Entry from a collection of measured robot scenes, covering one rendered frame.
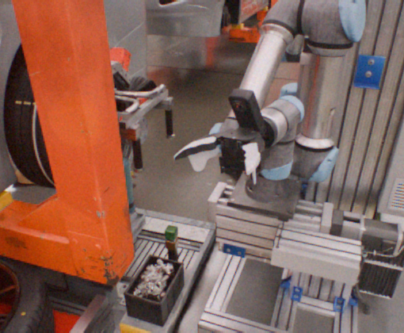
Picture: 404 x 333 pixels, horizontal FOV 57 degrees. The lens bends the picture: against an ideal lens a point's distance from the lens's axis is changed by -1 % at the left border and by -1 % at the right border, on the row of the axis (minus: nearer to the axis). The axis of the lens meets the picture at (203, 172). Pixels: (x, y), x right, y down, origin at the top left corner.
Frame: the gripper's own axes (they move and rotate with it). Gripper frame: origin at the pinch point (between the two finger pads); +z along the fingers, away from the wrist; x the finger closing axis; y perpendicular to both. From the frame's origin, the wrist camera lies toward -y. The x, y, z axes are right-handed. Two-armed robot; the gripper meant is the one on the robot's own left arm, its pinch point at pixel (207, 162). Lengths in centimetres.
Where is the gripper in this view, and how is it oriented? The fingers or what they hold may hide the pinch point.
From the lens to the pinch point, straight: 63.3
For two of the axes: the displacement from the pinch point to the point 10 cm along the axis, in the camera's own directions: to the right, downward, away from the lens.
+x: -8.1, -1.8, 5.5
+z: -5.7, 4.3, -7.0
